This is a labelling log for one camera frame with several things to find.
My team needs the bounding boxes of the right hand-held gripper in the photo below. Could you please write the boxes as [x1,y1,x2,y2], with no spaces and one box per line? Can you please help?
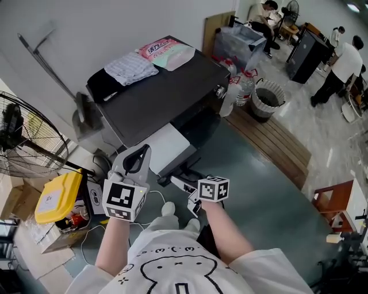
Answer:
[169,169,231,219]

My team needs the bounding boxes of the pink green plastic packet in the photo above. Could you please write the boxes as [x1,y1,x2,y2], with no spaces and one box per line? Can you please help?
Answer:
[139,40,196,72]

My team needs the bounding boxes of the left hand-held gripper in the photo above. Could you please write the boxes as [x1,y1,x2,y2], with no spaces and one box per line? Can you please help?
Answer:
[102,144,152,222]

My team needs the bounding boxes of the large cardboard box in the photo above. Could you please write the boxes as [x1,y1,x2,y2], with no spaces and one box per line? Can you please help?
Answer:
[0,176,44,221]

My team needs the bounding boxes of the black cable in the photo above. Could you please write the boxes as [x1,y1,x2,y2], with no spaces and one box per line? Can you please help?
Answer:
[91,154,114,184]

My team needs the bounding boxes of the black cabinet table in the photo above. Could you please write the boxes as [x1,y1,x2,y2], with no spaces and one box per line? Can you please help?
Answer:
[86,36,232,150]

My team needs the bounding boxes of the person's white trousers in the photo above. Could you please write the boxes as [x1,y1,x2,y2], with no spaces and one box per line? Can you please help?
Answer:
[145,214,202,239]

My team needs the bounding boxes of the black cabinet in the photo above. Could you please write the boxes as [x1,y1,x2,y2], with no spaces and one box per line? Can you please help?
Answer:
[286,28,331,84]

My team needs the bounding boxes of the black waist pouch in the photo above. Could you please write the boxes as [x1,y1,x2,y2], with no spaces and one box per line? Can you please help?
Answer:
[197,225,222,259]

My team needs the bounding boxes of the yellow lidded bin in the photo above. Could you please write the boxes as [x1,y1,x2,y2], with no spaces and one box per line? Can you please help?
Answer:
[34,168,84,225]

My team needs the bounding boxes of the person's right forearm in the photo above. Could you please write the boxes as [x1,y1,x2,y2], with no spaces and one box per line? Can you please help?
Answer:
[200,200,255,265]

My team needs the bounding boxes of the person's white shoe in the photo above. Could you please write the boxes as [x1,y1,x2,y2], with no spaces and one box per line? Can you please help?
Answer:
[160,201,176,218]
[184,218,201,232]

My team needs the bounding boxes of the checked folded cloth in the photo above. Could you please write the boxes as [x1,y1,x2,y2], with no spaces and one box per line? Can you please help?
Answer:
[103,51,159,86]

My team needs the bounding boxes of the person's left forearm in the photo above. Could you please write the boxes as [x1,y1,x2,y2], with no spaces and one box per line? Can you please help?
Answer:
[94,216,132,278]

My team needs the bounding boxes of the red can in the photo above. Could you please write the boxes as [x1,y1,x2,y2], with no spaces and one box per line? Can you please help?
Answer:
[70,214,87,227]

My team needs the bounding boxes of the flat cardboard box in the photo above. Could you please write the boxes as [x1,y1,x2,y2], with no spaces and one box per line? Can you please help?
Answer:
[41,220,90,255]

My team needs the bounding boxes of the trash bin with white liner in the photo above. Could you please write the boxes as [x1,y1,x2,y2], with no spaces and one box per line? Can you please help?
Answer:
[249,79,286,123]

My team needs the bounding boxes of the black folded cloth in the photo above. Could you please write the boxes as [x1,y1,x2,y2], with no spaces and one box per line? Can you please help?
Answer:
[87,68,126,104]

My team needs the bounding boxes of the small black standing fan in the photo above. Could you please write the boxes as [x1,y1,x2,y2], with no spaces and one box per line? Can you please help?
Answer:
[280,0,300,28]

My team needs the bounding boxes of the person's white printed shirt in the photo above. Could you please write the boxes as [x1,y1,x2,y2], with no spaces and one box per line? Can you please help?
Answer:
[66,220,314,294]

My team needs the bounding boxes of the red-brown wooden chair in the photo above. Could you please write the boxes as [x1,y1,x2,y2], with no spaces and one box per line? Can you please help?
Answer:
[312,177,368,234]

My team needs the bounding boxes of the wooden board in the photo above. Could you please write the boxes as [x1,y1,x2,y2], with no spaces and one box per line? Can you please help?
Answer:
[202,10,236,58]

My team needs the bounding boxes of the white cable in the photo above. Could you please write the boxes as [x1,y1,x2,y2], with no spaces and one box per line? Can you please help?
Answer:
[80,189,167,265]

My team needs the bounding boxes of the wooden slatted platform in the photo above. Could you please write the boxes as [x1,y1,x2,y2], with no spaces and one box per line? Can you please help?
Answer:
[224,106,313,190]

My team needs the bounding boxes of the grey long-handled dustpan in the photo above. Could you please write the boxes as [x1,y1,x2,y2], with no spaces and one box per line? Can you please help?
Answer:
[17,20,104,140]

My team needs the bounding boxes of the large black standing fan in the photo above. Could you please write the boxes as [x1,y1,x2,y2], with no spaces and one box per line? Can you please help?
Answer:
[0,91,97,179]

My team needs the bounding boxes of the clear plastic storage box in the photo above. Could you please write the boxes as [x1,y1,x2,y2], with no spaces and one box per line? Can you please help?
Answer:
[214,22,268,69]

